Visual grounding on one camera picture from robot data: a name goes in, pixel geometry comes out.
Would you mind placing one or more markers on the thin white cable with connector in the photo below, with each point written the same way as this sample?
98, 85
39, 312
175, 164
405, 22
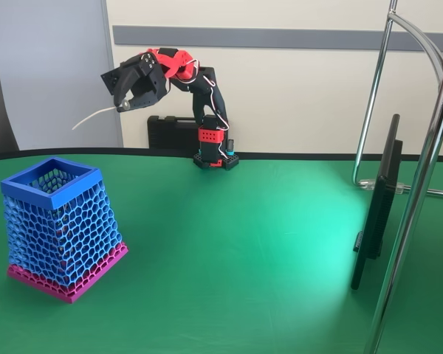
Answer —
124, 104

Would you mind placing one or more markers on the black flat light panel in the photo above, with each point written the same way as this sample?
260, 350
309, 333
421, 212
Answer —
378, 214

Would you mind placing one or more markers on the grey wall rail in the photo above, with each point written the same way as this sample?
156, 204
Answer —
280, 37

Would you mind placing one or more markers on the black plastic case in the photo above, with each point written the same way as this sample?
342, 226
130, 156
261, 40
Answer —
170, 132

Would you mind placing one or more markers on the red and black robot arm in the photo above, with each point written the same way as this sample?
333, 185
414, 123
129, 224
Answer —
210, 136

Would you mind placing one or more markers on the chrome tube stand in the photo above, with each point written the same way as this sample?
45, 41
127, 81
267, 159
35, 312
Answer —
404, 239

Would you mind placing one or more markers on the green table cloth black edge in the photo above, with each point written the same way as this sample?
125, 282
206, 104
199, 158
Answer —
206, 295

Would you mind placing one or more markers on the blue pink lattice basket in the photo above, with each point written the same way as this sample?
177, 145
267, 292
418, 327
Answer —
26, 191

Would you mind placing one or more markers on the clear plastic tube clip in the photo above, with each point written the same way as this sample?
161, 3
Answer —
367, 184

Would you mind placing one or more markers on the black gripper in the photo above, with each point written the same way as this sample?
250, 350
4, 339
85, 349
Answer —
145, 82

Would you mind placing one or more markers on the black gripper camera mount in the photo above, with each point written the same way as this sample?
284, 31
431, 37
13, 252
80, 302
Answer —
110, 81

